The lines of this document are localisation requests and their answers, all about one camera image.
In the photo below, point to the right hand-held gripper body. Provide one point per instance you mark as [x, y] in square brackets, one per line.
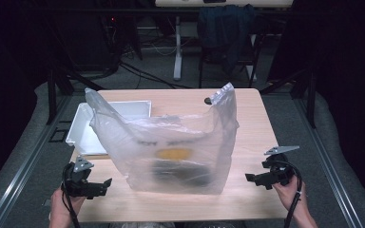
[280, 172]

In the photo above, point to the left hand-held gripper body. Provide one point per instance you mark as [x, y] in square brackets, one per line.
[76, 183]

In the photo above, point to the translucent plastic bag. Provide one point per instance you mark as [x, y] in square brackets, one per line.
[123, 152]

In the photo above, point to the person's right hand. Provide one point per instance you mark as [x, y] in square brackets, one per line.
[293, 196]

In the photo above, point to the person's left hand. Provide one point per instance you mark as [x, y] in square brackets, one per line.
[61, 209]

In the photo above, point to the grey tape strip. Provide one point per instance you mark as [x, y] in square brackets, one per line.
[46, 202]

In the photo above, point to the white plastic bin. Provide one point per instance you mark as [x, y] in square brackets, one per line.
[82, 133]

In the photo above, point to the grey box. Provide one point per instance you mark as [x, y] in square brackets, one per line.
[183, 174]

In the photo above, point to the black metal stand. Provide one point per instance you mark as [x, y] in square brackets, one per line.
[312, 95]
[51, 95]

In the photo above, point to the black chair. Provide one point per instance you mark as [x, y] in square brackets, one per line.
[256, 53]

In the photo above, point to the white desk leg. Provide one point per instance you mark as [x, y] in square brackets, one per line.
[178, 57]

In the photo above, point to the dark computer cabinet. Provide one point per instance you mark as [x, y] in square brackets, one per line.
[85, 41]

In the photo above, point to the dark blue jacket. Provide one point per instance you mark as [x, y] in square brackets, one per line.
[225, 31]

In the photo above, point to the aluminium floor rail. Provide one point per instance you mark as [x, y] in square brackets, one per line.
[326, 164]
[22, 167]

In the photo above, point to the black floor socket frame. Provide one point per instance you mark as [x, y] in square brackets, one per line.
[58, 134]

